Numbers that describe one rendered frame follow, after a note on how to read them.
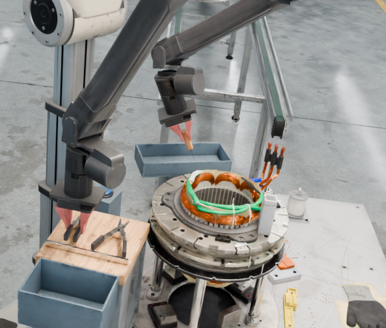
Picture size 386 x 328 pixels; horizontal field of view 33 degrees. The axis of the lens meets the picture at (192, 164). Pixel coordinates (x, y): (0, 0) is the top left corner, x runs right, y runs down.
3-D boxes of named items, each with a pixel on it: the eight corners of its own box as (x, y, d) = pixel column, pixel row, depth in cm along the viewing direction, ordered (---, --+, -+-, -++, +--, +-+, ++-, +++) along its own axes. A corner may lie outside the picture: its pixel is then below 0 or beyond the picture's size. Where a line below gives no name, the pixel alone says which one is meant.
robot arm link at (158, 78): (160, 65, 169) (148, 77, 166) (182, 66, 166) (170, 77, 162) (168, 88, 173) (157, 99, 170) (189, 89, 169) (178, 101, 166)
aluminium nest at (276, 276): (300, 279, 184) (302, 272, 183) (273, 284, 180) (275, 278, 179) (278, 253, 193) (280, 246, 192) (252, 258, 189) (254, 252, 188)
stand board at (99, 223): (124, 286, 132) (125, 276, 131) (34, 265, 134) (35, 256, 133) (149, 232, 150) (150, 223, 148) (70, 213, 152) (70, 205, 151)
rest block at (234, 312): (215, 327, 157) (219, 311, 154) (233, 319, 160) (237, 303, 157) (226, 339, 154) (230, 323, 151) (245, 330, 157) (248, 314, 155)
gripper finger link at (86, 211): (88, 244, 135) (90, 205, 131) (55, 237, 136) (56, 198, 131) (97, 226, 141) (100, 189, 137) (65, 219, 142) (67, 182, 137)
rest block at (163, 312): (168, 307, 162) (170, 300, 161) (176, 322, 157) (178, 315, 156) (153, 310, 160) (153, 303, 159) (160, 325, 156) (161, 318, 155)
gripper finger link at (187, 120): (200, 142, 175) (189, 113, 170) (174, 150, 175) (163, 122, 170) (196, 130, 180) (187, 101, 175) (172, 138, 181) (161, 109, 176)
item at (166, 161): (206, 223, 202) (220, 142, 188) (217, 245, 193) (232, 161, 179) (127, 228, 194) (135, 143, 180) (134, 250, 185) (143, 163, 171)
